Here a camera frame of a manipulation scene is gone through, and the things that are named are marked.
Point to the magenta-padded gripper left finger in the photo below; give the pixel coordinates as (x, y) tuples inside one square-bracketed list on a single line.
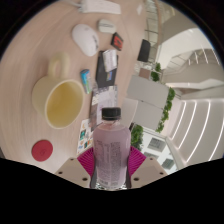
[(73, 170)]

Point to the long green hedge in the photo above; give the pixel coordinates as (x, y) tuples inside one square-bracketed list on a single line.
[(137, 136)]

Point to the green plants on cabinet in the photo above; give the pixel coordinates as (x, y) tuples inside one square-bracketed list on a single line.
[(166, 110)]

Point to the purple drink bottle black cap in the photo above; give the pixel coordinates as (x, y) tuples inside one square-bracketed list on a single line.
[(111, 150)]

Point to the white power strip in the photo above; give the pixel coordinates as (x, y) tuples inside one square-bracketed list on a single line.
[(100, 6)]

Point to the small teal packet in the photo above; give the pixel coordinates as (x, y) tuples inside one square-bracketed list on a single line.
[(86, 81)]

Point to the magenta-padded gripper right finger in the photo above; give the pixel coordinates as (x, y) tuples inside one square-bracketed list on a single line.
[(148, 170)]

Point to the group of ceiling light strips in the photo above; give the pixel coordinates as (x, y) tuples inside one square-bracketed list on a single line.
[(200, 130)]

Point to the open printed booklet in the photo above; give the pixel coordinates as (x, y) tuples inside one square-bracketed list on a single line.
[(105, 100)]

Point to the colourful sticker sheet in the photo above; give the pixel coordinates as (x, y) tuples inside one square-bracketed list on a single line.
[(85, 136)]

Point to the white computer mouse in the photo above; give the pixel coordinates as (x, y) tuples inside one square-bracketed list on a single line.
[(85, 39)]

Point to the glass railing with wooden handrail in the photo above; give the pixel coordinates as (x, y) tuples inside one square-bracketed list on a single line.
[(155, 23)]

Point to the potted plants in planter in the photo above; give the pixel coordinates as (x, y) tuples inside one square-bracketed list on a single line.
[(155, 75)]

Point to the white chair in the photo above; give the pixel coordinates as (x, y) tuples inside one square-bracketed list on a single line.
[(128, 110)]

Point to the white printed packet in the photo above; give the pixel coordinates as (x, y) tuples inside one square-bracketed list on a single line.
[(110, 60)]

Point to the white cabinet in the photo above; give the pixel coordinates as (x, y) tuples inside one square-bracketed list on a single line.
[(148, 100)]

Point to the black notebook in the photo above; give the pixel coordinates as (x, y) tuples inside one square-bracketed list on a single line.
[(103, 78)]

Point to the pale yellow mug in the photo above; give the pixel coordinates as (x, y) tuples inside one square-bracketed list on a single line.
[(65, 105)]

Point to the small red and black box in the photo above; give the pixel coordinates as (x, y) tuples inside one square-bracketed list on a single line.
[(117, 41)]

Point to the flat round red coaster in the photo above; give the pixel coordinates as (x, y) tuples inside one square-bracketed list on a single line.
[(42, 150)]

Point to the small grey-white oval device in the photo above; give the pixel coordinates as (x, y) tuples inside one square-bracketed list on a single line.
[(106, 26)]

